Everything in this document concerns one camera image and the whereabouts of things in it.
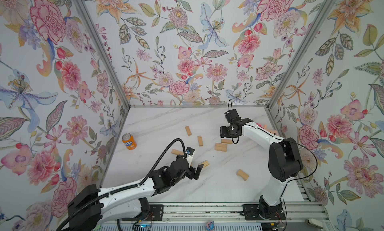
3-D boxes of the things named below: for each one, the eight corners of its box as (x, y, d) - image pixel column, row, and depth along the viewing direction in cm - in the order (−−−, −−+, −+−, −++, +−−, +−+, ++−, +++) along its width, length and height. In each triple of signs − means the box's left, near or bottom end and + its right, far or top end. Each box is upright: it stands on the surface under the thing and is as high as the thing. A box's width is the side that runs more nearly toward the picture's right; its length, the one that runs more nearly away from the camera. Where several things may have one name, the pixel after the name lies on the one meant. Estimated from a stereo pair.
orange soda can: (126, 150, 98) (120, 141, 89) (129, 142, 101) (123, 133, 93) (135, 150, 98) (130, 141, 89) (138, 142, 101) (133, 133, 93)
